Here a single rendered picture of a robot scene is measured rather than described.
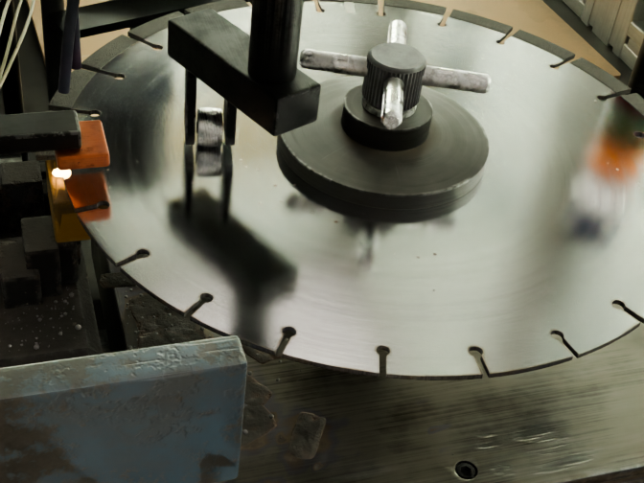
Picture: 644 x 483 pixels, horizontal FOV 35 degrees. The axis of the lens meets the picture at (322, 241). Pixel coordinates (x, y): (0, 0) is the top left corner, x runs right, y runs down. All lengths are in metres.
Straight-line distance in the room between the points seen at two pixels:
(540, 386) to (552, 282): 0.11
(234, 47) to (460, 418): 0.22
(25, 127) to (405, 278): 0.19
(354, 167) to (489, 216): 0.07
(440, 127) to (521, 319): 0.13
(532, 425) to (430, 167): 0.15
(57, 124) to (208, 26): 0.08
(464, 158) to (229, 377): 0.22
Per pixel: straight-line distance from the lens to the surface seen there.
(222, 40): 0.49
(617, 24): 1.14
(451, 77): 0.52
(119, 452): 0.37
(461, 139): 0.54
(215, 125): 0.51
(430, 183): 0.50
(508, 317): 0.45
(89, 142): 0.49
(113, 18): 0.70
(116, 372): 0.34
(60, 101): 0.56
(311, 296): 0.44
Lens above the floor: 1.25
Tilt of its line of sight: 39 degrees down
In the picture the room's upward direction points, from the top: 8 degrees clockwise
